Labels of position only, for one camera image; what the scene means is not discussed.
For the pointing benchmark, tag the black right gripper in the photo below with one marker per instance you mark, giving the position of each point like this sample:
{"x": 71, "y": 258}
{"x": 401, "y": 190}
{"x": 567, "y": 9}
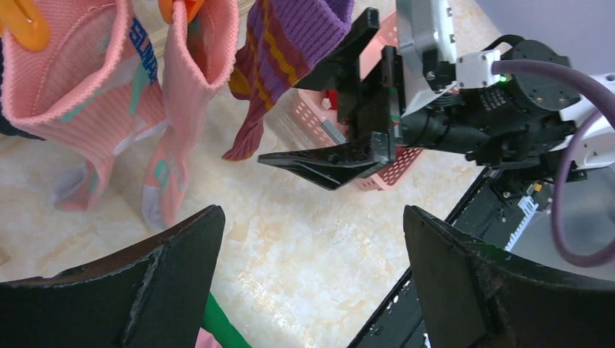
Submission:
{"x": 374, "y": 106}

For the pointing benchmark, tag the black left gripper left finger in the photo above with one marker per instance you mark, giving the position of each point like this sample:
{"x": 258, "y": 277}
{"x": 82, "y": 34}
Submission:
{"x": 151, "y": 294}

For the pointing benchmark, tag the pink plastic basket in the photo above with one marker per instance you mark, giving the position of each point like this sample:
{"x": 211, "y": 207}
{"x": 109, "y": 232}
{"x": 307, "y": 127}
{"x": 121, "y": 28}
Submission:
{"x": 323, "y": 130}

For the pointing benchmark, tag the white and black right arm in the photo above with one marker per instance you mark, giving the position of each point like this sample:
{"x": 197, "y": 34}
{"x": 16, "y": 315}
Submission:
{"x": 528, "y": 100}

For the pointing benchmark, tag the dark navy sock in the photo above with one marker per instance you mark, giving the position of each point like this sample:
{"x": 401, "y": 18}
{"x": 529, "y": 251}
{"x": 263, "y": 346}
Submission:
{"x": 7, "y": 129}

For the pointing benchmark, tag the purple striped sock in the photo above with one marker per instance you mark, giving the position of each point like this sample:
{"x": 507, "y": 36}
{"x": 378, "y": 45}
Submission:
{"x": 284, "y": 41}

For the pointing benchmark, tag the red santa sock front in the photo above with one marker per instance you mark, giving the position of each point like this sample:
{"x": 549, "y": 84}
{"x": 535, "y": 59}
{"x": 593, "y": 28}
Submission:
{"x": 330, "y": 100}

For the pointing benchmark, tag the green cloth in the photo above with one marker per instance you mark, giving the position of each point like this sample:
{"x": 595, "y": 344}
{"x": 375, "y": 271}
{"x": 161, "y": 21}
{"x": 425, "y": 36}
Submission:
{"x": 216, "y": 322}

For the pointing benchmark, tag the pink cloth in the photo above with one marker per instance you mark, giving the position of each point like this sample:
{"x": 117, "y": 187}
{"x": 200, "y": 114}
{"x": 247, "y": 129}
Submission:
{"x": 206, "y": 340}

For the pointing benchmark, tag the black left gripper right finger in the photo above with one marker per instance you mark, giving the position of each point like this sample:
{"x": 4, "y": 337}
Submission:
{"x": 539, "y": 306}

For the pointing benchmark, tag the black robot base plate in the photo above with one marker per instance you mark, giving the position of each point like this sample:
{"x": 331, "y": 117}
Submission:
{"x": 438, "y": 301}

